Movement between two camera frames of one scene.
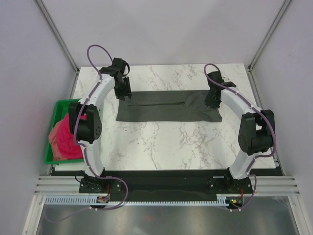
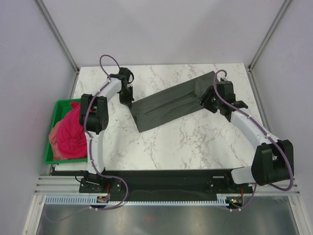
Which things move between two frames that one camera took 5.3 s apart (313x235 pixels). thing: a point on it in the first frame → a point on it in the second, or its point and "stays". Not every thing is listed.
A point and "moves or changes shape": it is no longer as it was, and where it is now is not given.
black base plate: [119, 184] stays
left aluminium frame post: [72, 58] stays
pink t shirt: [63, 146] stays
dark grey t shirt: [167, 105] moves or changes shape
